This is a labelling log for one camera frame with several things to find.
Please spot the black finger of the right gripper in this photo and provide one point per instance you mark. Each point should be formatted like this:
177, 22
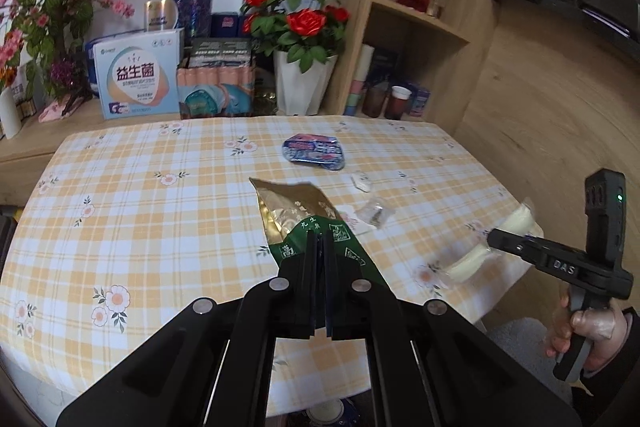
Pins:
510, 243

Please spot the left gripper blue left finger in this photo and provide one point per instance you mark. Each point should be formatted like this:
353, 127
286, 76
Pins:
301, 311

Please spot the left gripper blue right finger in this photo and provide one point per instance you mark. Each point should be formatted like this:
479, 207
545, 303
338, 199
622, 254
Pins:
354, 289

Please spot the green gold snack wrapper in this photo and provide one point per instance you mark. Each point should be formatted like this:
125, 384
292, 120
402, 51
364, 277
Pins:
290, 211

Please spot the green lidded paper bowl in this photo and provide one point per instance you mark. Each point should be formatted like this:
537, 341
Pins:
337, 412

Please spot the person's right hand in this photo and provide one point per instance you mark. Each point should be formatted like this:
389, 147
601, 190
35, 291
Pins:
608, 330

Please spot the colourful marker pen pack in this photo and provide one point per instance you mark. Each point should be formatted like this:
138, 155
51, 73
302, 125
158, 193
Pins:
348, 215

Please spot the clear crumpled plastic bag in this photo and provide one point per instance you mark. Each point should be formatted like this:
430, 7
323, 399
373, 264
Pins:
375, 213

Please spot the blue pink crumpled wrapper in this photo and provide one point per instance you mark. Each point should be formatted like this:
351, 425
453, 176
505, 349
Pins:
314, 150

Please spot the wooden shelf unit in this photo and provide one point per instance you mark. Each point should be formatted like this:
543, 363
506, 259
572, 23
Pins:
539, 99

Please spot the yellow plaid flowered tablecloth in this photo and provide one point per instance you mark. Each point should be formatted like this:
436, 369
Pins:
127, 226

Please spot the white flower vase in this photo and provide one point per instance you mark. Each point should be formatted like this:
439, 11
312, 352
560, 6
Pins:
300, 93

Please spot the small purple blue box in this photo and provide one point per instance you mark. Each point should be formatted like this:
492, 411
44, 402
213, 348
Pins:
417, 101

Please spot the red paper cup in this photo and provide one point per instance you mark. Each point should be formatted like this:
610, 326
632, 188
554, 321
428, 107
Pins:
397, 102

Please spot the brown plastic cup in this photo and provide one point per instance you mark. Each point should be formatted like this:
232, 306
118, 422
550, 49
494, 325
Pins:
374, 99

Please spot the pink teal striped gift box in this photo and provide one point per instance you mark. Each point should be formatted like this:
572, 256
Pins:
216, 91

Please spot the stack of pastel cups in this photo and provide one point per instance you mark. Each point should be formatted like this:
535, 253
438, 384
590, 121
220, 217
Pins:
358, 79

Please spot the white blue probiotic box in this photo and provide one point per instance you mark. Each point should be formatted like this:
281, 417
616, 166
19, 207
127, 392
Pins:
137, 73

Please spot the red rose bouquet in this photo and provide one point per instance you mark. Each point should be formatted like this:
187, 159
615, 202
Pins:
308, 32

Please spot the dark blue patterned box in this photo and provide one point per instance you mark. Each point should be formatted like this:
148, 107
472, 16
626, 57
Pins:
195, 18

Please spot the orange flowers in white vase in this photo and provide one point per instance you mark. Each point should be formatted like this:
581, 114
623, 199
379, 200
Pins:
10, 120

